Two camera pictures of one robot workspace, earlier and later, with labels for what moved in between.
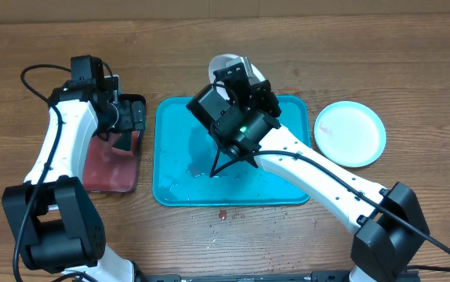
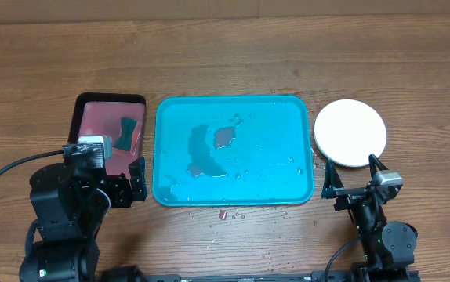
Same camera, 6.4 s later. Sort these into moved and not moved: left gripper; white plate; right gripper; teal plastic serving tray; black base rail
Moved: left gripper; white plate; right gripper
Not moved: black base rail; teal plastic serving tray
